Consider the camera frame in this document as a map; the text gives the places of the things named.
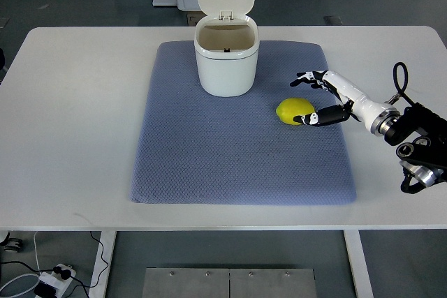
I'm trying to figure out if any metal floor plate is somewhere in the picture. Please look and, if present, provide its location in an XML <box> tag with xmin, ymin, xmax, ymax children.
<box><xmin>142</xmin><ymin>268</ymin><xmax>317</xmax><ymax>297</ymax></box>

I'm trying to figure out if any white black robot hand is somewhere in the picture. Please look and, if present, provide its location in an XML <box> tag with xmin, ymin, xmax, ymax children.
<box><xmin>290</xmin><ymin>70</ymin><xmax>400</xmax><ymax>136</ymax></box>

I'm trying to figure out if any white table leg right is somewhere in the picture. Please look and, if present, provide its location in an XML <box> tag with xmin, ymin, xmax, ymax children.
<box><xmin>344</xmin><ymin>230</ymin><xmax>374</xmax><ymax>298</ymax></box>

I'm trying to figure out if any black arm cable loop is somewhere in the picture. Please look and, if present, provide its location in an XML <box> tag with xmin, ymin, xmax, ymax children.
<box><xmin>393</xmin><ymin>61</ymin><xmax>417</xmax><ymax>106</ymax></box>

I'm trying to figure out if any yellow lemon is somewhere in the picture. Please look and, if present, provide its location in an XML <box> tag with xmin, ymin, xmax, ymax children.
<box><xmin>275</xmin><ymin>98</ymin><xmax>315</xmax><ymax>126</ymax></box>

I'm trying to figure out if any blue textured mat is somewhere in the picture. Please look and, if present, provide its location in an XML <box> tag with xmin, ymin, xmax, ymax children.
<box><xmin>129</xmin><ymin>40</ymin><xmax>356</xmax><ymax>206</ymax></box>

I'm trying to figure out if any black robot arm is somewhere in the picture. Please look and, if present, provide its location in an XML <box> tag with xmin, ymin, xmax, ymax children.
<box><xmin>379</xmin><ymin>103</ymin><xmax>446</xmax><ymax>194</ymax></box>

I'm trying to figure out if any white cable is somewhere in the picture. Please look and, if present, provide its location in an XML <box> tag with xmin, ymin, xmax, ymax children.
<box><xmin>0</xmin><ymin>231</ymin><xmax>45</xmax><ymax>298</ymax></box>

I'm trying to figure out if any white table leg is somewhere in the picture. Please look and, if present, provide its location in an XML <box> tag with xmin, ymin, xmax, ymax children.
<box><xmin>344</xmin><ymin>230</ymin><xmax>374</xmax><ymax>298</ymax></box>
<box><xmin>88</xmin><ymin>230</ymin><xmax>117</xmax><ymax>298</ymax></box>

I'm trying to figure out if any black power cable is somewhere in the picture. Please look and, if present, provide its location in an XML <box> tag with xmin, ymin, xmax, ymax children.
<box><xmin>0</xmin><ymin>230</ymin><xmax>110</xmax><ymax>289</ymax></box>

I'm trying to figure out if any white table leg left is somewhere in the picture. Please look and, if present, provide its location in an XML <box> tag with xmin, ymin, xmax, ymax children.
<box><xmin>88</xmin><ymin>230</ymin><xmax>117</xmax><ymax>298</ymax></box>

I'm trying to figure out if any white trash bin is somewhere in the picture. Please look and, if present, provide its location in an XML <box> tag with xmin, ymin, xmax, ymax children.
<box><xmin>194</xmin><ymin>0</ymin><xmax>260</xmax><ymax>97</ymax></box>

